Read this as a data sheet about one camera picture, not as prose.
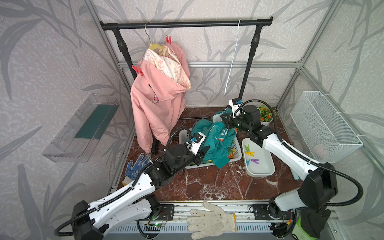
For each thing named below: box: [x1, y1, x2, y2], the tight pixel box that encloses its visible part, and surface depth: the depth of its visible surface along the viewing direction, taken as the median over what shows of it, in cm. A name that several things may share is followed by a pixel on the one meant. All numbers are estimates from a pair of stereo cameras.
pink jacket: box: [130, 41, 191, 154], surface depth 70 cm
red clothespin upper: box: [165, 35, 172, 45], surface depth 72 cm
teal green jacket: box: [191, 108, 238, 170], surface depth 81 cm
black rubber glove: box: [300, 208, 331, 239], surface depth 72 cm
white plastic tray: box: [242, 137, 276, 177], surface depth 92 cm
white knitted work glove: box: [186, 201, 237, 240], surface depth 72 cm
